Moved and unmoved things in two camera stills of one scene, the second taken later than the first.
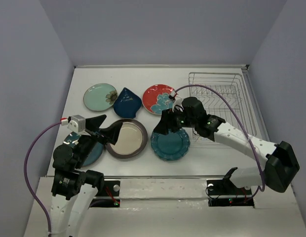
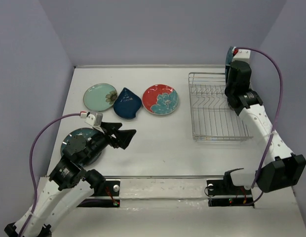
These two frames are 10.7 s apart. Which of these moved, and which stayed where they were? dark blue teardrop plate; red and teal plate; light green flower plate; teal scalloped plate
Moved: teal scalloped plate
Stayed: light green flower plate; dark blue teardrop plate; red and teal plate
